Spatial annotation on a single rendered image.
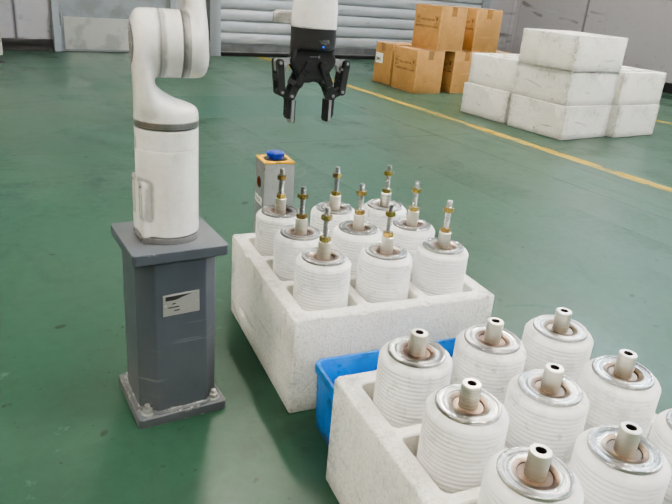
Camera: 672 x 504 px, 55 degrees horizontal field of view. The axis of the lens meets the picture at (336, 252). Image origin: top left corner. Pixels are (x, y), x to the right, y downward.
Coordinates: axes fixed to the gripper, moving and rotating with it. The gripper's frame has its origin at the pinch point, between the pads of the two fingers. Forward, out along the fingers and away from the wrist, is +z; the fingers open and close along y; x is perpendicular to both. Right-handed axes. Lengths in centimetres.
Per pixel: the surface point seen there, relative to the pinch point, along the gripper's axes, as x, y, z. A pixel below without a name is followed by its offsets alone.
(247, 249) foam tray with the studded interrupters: 11.4, -5.8, 29.1
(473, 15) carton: 294, 283, -8
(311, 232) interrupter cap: -0.8, 1.7, 21.8
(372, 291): -15.6, 6.6, 27.9
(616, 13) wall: 359, 518, -16
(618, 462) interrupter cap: -69, 2, 22
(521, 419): -57, 1, 25
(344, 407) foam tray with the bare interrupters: -39, -12, 31
